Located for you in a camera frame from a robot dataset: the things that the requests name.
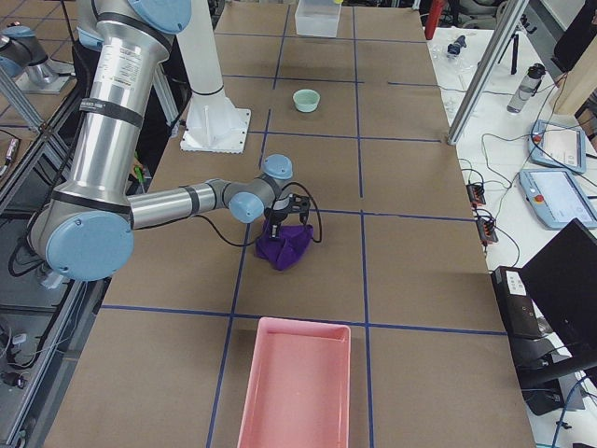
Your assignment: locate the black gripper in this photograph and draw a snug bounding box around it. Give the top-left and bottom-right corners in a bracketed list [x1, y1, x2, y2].
[265, 193, 310, 239]

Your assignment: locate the purple cloth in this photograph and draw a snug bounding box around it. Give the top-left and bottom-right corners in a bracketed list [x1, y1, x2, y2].
[255, 221, 313, 271]

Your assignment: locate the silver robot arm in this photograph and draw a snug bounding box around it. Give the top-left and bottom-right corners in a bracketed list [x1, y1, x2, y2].
[29, 1, 310, 281]
[1, 23, 74, 94]

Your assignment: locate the black computer box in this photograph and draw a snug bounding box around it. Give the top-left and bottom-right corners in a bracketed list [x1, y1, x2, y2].
[491, 266, 553, 340]

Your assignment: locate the mint green bowl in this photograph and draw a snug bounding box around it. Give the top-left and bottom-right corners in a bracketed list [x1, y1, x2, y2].
[292, 89, 321, 113]

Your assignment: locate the pink plastic bin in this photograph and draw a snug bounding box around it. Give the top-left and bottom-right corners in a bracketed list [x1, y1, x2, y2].
[237, 317, 351, 447]

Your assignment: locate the clear plastic bin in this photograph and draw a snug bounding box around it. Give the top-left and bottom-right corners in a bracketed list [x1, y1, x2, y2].
[295, 0, 341, 38]

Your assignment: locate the folded blue umbrella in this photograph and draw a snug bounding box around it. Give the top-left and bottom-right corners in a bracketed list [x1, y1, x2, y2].
[447, 35, 466, 57]

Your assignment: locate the red cylinder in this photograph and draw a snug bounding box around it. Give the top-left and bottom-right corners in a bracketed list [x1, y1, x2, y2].
[424, 0, 445, 40]

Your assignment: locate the lower teach pendant tablet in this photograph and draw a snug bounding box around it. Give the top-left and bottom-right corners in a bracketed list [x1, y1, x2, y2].
[519, 168, 596, 230]

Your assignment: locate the teach pendant tablet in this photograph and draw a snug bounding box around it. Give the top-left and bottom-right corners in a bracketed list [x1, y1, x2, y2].
[528, 119, 587, 175]
[519, 168, 596, 230]

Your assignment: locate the black monitor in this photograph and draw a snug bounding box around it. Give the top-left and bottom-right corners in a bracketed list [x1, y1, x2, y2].
[521, 218, 596, 350]

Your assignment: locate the upper teach pendant tablet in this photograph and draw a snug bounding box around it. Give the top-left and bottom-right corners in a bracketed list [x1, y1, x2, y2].
[528, 119, 587, 175]

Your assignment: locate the clear water bottle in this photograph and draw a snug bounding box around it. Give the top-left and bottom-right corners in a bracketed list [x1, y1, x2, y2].
[507, 63, 546, 114]

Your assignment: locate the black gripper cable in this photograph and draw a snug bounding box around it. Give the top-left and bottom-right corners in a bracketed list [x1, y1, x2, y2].
[193, 181, 324, 246]

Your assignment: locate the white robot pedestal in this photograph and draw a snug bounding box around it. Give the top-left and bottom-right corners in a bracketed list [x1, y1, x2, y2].
[177, 0, 251, 154]

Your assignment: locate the aluminium frame post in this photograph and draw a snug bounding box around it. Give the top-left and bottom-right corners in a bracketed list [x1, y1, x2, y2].
[447, 0, 529, 146]

